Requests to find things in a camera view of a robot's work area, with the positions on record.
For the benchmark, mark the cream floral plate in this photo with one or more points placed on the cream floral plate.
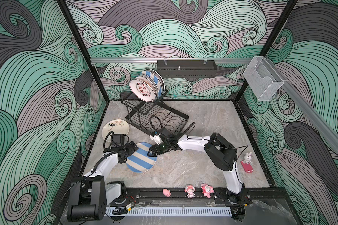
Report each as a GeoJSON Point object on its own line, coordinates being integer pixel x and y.
{"type": "Point", "coordinates": [118, 126]}

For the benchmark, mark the clear acrylic wall holder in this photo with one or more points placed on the clear acrylic wall holder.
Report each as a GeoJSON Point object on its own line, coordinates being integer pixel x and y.
{"type": "Point", "coordinates": [263, 78]}

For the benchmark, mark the blue white striped plate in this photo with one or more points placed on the blue white striped plate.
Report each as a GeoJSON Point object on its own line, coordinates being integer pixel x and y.
{"type": "Point", "coordinates": [158, 80]}
{"type": "Point", "coordinates": [139, 161]}

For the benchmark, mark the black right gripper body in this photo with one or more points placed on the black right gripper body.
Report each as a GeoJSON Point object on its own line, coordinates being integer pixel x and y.
{"type": "Point", "coordinates": [162, 147]}

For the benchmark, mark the small pink pig toy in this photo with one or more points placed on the small pink pig toy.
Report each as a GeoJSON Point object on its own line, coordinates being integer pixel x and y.
{"type": "Point", "coordinates": [166, 192]}

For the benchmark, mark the white slotted cable duct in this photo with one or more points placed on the white slotted cable duct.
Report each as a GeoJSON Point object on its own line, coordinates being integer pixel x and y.
{"type": "Point", "coordinates": [179, 211]}

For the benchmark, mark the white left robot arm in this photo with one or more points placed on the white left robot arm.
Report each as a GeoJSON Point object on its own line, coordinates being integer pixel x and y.
{"type": "Point", "coordinates": [90, 195]}

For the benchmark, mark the orange sunburst plate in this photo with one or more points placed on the orange sunburst plate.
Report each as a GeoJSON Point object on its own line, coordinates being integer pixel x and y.
{"type": "Point", "coordinates": [150, 82]}

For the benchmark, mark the black wire dish rack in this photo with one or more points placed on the black wire dish rack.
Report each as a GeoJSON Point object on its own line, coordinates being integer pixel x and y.
{"type": "Point", "coordinates": [148, 116]}

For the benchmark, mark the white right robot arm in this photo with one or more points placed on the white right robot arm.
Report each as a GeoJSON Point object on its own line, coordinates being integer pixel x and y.
{"type": "Point", "coordinates": [222, 154]}

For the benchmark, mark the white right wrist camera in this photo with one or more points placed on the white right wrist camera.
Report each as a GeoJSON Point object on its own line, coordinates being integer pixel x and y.
{"type": "Point", "coordinates": [157, 139]}

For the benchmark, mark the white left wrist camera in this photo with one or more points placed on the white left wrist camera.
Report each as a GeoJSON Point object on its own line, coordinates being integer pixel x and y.
{"type": "Point", "coordinates": [119, 140]}

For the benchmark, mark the pink plush creature toy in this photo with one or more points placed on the pink plush creature toy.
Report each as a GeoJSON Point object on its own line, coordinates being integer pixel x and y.
{"type": "Point", "coordinates": [207, 190]}

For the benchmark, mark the white bunny figurine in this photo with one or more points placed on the white bunny figurine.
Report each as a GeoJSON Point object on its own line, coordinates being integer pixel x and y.
{"type": "Point", "coordinates": [248, 158]}

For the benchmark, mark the black wall-mounted tray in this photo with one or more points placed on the black wall-mounted tray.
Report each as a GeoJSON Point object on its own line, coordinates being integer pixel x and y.
{"type": "Point", "coordinates": [187, 69]}

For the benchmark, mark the aluminium wall rail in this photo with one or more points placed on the aluminium wall rail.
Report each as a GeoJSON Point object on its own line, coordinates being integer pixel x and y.
{"type": "Point", "coordinates": [154, 60]}

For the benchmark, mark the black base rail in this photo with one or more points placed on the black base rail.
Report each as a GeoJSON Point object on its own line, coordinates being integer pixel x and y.
{"type": "Point", "coordinates": [221, 196]}

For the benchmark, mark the pink hooded doll figurine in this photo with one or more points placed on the pink hooded doll figurine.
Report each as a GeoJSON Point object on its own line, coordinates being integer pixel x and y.
{"type": "Point", "coordinates": [190, 190]}

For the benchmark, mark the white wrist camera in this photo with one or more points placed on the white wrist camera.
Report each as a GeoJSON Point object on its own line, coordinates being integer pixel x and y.
{"type": "Point", "coordinates": [157, 139]}
{"type": "Point", "coordinates": [119, 140]}

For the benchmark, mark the white plate red Chinese characters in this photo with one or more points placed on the white plate red Chinese characters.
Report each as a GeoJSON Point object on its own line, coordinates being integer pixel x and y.
{"type": "Point", "coordinates": [142, 90]}

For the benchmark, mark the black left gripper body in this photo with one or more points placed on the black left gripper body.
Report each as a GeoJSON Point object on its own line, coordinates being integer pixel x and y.
{"type": "Point", "coordinates": [128, 150]}

